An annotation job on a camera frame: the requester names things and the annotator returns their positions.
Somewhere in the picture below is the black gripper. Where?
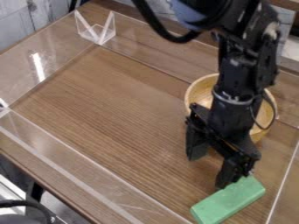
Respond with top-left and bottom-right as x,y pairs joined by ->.
185,94 -> 261,189

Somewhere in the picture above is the green rectangular block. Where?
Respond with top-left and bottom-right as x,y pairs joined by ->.
190,176 -> 266,224

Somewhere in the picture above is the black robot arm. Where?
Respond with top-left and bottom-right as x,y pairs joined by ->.
172,0 -> 280,189

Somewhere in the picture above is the brown wooden bowl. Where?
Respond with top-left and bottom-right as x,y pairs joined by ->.
184,73 -> 277,144

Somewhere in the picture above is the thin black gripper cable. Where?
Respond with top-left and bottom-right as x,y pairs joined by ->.
248,93 -> 277,131

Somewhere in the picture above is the clear acrylic tray wall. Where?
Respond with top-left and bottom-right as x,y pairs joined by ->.
0,103 -> 192,224

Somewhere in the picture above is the clear acrylic corner bracket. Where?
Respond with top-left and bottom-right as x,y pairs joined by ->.
73,10 -> 115,46

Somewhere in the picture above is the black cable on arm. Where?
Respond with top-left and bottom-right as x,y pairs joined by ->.
129,0 -> 202,45

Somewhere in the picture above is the black cable lower left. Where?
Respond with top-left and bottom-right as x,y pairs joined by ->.
0,199 -> 55,224

